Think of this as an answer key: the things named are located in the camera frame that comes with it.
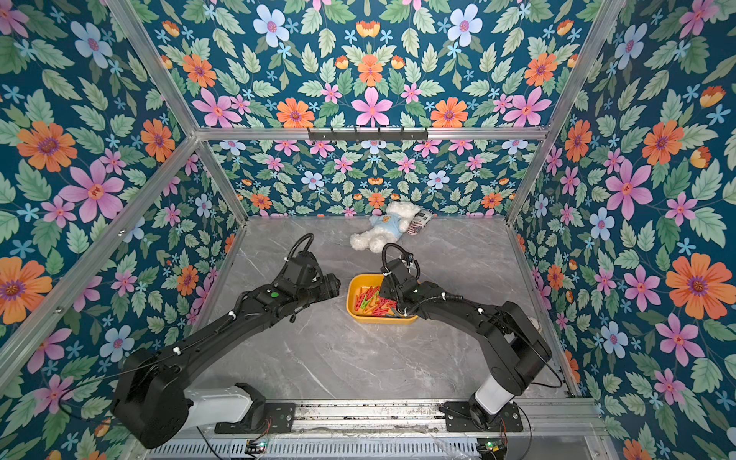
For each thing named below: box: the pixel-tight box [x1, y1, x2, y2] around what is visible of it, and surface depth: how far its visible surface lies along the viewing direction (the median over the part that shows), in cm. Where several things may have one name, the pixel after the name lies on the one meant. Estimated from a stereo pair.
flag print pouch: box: [406, 208, 435, 236], surface depth 117 cm
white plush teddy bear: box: [349, 201, 421, 254], surface depth 107 cm
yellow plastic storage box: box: [345, 273, 418, 325], surface depth 92 cm
